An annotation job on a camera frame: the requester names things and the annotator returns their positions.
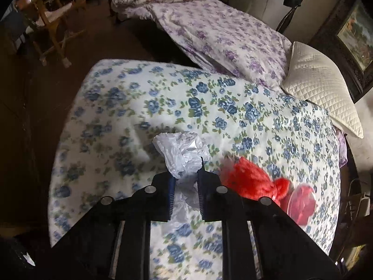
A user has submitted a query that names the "white quilted pillow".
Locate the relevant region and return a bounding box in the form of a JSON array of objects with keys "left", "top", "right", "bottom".
[{"left": 281, "top": 41, "right": 365, "bottom": 139}]

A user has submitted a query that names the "purple floral jacket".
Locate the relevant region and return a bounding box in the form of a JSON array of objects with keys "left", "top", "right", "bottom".
[{"left": 337, "top": 131, "right": 349, "bottom": 167}]

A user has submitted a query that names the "framed picture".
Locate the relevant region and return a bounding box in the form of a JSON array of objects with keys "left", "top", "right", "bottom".
[{"left": 309, "top": 0, "right": 373, "bottom": 102}]

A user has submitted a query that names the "wooden folding chair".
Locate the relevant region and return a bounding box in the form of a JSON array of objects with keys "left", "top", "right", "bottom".
[{"left": 28, "top": 0, "right": 101, "bottom": 68}]

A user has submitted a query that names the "black metal headboard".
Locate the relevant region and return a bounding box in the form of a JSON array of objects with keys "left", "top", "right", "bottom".
[{"left": 275, "top": 4, "right": 300, "bottom": 34}]

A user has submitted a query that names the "blue floral blanket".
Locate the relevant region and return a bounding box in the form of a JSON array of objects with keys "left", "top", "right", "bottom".
[{"left": 48, "top": 59, "right": 341, "bottom": 280}]

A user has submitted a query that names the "clear cup with red lid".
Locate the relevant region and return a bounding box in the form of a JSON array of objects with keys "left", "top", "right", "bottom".
[{"left": 281, "top": 183, "right": 318, "bottom": 226}]

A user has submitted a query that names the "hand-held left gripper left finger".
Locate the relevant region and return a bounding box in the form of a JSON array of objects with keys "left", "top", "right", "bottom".
[{"left": 35, "top": 173, "right": 178, "bottom": 280}]

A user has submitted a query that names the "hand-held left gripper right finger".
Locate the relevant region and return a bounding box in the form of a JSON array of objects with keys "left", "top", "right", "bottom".
[{"left": 197, "top": 156, "right": 341, "bottom": 280}]

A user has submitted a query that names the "white plastic bag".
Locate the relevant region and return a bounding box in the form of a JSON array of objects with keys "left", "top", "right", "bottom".
[{"left": 152, "top": 132, "right": 213, "bottom": 231}]

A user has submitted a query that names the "purple floral quilt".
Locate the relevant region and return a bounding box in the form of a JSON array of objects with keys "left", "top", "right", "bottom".
[{"left": 124, "top": 0, "right": 292, "bottom": 89}]

